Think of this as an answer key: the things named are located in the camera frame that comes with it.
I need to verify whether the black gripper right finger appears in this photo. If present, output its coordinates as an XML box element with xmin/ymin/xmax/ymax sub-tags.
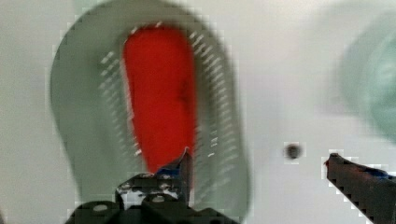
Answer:
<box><xmin>324</xmin><ymin>153</ymin><xmax>396</xmax><ymax>224</ymax></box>

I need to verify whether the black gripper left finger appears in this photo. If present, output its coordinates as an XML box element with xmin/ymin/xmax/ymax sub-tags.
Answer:
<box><xmin>115</xmin><ymin>147</ymin><xmax>192</xmax><ymax>209</ymax></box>

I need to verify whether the red plush ketchup bottle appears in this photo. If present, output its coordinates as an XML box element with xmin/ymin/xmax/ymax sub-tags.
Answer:
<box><xmin>123</xmin><ymin>26</ymin><xmax>196</xmax><ymax>173</ymax></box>

